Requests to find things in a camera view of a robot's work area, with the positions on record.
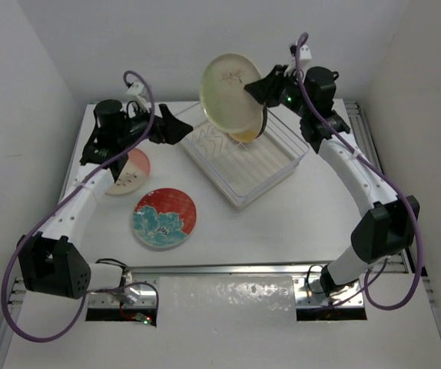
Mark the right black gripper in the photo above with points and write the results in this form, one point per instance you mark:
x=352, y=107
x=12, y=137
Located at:
x=266, y=89

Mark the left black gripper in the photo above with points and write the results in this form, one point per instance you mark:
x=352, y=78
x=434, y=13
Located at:
x=167, y=129

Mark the pink cream branch plate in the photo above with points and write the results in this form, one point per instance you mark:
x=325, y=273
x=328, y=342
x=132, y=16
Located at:
x=133, y=175

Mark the tan plate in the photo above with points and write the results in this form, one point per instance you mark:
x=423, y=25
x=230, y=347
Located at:
x=250, y=132

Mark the red blue floral plate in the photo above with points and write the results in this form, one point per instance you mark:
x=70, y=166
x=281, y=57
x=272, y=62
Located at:
x=164, y=218

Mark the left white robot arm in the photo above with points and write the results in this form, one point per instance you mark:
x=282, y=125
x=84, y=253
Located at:
x=50, y=260

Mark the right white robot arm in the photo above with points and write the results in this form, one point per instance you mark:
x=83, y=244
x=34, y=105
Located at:
x=388, y=218

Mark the black patterned plate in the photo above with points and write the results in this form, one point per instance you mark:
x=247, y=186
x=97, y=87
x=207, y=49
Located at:
x=264, y=121

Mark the cream drip tray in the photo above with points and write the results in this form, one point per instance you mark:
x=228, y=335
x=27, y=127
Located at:
x=241, y=171

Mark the small green circuit board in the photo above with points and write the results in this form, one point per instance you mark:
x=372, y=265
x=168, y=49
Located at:
x=133, y=315

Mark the white front cover panel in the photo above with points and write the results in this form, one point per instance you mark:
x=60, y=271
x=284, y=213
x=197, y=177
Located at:
x=240, y=323

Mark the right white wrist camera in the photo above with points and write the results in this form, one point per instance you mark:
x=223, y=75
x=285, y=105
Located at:
x=305, y=57

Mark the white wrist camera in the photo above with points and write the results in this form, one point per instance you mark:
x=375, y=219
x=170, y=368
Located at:
x=137, y=91
x=305, y=57

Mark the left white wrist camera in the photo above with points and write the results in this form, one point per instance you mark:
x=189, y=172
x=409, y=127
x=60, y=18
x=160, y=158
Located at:
x=137, y=91

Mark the white wire dish rack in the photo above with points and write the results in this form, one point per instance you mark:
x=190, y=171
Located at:
x=286, y=146

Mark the aluminium mounting rail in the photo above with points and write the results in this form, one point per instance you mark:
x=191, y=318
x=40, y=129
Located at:
x=309, y=302

